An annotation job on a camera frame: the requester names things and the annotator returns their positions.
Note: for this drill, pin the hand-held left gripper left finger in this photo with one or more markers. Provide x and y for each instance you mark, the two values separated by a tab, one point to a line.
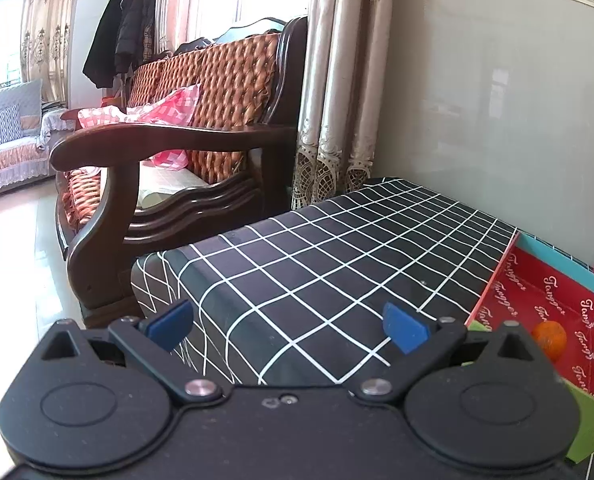
169	324

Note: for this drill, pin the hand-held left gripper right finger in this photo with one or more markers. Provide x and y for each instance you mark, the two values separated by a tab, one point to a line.
404	329

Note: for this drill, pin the orange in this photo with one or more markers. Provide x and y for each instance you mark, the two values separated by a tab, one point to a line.
549	339

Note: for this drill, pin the red cardboard box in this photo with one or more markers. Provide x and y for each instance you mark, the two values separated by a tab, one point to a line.
552	290

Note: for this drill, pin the black white grid tablecloth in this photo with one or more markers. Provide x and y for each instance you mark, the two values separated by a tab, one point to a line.
327	260

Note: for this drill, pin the white seat pad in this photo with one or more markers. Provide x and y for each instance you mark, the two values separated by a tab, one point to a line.
169	185

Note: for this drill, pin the pink checkered cloth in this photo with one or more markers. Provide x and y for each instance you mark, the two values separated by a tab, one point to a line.
167	107

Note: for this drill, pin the sofa with grey cover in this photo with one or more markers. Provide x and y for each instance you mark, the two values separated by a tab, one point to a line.
12	160

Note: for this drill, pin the dark wooden sofa brown cushions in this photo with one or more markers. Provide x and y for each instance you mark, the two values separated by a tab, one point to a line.
227	80

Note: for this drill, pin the beige lace-trimmed curtain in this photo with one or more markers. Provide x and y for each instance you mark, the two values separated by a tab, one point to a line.
342	85

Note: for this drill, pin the blue zigzag pillow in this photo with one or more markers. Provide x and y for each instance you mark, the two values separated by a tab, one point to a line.
4	126

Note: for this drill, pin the white panel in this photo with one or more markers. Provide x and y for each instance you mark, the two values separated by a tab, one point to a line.
84	60

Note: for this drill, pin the black coat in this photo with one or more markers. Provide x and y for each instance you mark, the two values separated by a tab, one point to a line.
119	30

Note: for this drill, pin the pink sheer curtain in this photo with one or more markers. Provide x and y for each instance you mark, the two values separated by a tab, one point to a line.
174	5

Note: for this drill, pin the beige patterned curtain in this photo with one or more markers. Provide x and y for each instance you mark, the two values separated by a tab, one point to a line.
47	20

